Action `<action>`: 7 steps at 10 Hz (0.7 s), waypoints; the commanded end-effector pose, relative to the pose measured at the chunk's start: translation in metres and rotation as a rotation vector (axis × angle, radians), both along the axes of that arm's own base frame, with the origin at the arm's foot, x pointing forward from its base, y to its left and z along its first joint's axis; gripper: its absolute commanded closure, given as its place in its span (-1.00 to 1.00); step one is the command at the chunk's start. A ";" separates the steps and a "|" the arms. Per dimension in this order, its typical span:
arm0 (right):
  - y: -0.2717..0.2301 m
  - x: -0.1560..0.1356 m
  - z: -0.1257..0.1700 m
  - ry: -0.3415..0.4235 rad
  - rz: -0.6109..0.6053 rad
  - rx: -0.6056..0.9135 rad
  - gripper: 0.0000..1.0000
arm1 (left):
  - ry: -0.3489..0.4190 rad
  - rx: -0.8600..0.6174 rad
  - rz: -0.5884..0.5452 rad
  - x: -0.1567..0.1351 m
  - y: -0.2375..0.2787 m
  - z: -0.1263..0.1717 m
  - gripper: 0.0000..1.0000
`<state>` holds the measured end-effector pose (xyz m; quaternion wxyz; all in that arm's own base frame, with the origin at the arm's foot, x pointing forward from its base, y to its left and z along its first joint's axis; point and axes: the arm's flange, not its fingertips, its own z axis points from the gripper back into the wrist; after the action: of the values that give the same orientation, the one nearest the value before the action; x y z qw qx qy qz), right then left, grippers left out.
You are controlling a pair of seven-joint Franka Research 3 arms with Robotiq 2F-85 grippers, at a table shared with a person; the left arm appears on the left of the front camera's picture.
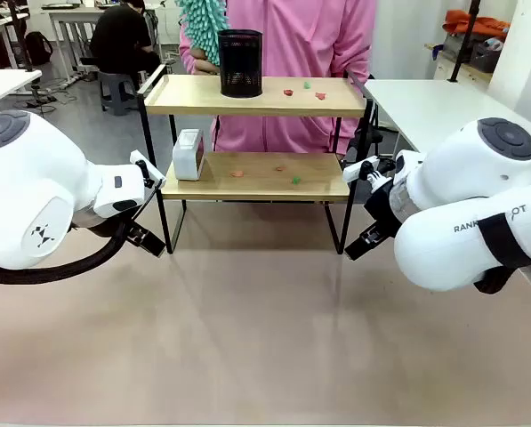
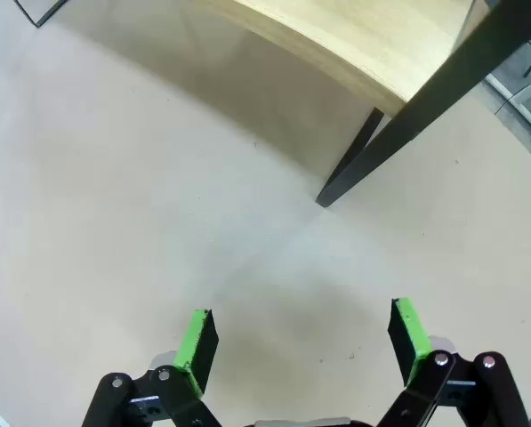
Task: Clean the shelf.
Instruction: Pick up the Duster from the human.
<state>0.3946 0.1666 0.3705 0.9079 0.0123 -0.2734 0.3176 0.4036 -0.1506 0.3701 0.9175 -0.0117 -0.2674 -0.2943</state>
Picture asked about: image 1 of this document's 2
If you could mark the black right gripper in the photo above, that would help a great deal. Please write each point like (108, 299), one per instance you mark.
(383, 209)

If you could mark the white box clock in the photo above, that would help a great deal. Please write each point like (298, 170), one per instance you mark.
(187, 155)

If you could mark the black mesh pen holder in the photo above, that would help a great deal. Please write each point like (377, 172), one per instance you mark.
(240, 62)

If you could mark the teal microfiber duster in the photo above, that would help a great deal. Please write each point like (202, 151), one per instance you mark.
(203, 26)

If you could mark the person's right forearm pink sleeve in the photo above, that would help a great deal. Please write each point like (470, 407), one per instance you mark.
(186, 49)

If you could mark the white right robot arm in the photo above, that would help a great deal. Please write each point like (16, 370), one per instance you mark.
(474, 187)

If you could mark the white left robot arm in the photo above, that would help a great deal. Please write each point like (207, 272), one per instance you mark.
(29, 187)

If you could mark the two-tier wooden metal shelf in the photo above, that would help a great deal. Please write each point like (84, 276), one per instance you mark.
(256, 104)

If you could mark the person's right hand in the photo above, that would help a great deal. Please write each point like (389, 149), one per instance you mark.
(200, 60)

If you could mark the orange paper scrap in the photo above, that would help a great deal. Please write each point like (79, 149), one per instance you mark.
(236, 174)

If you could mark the large white side table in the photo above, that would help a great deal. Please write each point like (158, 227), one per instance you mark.
(425, 107)

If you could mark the grey plastic stool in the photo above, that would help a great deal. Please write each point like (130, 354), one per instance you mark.
(116, 91)

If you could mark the seated person in black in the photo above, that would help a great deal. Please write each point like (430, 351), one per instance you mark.
(123, 40)

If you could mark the person in pink jacket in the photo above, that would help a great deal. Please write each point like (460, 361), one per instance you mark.
(292, 40)

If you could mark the black backpack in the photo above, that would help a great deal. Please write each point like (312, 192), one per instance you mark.
(38, 46)

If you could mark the grey storage bin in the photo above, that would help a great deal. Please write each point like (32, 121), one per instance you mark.
(485, 55)

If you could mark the white background desk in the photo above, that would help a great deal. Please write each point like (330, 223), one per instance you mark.
(69, 18)

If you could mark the orange cloth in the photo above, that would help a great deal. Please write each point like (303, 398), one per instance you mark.
(474, 22)

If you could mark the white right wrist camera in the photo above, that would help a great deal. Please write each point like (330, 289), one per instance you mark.
(358, 169)

